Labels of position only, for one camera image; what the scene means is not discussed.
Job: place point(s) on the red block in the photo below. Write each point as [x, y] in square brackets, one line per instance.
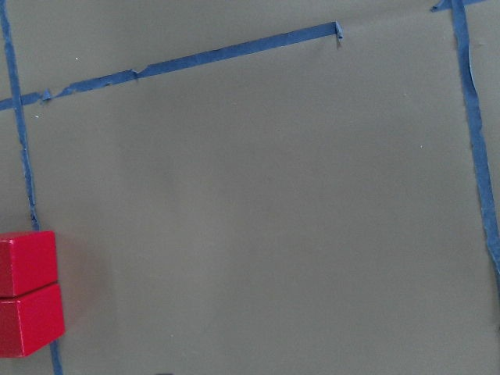
[31, 321]
[28, 262]

